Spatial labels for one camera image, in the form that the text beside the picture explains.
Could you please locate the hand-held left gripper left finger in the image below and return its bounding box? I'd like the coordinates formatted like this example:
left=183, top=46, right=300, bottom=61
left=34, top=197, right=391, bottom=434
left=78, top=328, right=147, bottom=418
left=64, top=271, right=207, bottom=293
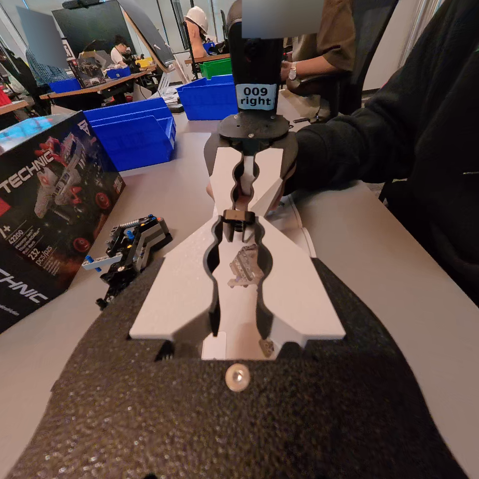
left=129, top=215, right=228, bottom=360

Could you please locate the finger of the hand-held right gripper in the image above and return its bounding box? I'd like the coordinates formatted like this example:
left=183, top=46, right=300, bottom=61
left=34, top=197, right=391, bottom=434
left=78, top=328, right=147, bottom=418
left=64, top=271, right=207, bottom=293
left=207, top=147, right=244, bottom=217
left=254, top=148, right=284, bottom=218

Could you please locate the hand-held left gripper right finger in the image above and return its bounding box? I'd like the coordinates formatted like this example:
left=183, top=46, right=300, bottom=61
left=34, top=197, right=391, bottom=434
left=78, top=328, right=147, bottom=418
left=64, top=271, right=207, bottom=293
left=255, top=215, right=347, bottom=360

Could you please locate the small black toy brick piece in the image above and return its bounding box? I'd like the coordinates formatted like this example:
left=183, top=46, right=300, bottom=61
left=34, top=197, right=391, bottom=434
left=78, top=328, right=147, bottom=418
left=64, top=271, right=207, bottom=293
left=222, top=210, right=257, bottom=241

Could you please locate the partly built toy vehicle chassis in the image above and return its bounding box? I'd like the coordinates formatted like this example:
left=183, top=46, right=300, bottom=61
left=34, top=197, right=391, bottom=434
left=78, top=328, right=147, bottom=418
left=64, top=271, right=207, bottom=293
left=82, top=214, right=173, bottom=310

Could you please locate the person's right forearm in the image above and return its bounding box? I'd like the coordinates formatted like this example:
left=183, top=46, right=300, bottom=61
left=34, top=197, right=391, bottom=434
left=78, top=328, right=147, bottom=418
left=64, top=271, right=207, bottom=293
left=284, top=56, right=479, bottom=197

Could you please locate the wooden background desk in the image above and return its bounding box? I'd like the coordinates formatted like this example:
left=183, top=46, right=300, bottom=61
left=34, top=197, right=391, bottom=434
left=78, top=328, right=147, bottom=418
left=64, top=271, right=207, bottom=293
left=39, top=68, right=157, bottom=101

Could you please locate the green plastic bin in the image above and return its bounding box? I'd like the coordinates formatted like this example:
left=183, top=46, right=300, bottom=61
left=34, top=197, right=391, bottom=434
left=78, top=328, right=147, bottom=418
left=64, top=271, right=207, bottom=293
left=199, top=58, right=233, bottom=80

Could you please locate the instruction booklet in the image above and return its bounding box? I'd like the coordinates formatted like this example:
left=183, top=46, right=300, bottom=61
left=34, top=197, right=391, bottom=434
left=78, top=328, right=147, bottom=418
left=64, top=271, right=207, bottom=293
left=219, top=195, right=318, bottom=360

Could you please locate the tan mannequin bust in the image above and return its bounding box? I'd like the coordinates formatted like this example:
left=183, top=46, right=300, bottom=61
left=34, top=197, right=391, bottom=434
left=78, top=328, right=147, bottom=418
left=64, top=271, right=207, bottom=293
left=188, top=22, right=207, bottom=57

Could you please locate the white hard hat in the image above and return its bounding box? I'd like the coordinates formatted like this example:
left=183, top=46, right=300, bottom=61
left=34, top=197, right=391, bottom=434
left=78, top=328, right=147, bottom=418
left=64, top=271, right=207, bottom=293
left=183, top=5, right=209, bottom=34

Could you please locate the black office chair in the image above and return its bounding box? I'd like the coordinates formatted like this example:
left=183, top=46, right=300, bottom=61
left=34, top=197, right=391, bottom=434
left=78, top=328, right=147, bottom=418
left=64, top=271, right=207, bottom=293
left=337, top=0, right=401, bottom=126

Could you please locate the person's black-clad torso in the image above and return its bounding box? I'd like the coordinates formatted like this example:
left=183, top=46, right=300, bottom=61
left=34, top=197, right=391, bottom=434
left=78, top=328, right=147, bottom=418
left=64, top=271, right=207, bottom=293
left=380, top=165, right=479, bottom=296

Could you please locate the black toy set box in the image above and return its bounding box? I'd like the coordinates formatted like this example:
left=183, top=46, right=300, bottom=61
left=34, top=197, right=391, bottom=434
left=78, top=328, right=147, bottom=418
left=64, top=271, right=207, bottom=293
left=0, top=110, right=126, bottom=334

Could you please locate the small distant toy set box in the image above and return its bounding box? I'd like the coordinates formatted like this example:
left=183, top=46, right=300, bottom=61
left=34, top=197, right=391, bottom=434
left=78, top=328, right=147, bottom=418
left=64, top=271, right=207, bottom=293
left=77, top=58, right=109, bottom=88

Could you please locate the black computer monitor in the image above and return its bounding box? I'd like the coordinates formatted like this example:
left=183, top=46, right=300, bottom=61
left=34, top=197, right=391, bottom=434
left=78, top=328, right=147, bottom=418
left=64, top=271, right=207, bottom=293
left=52, top=0, right=136, bottom=60

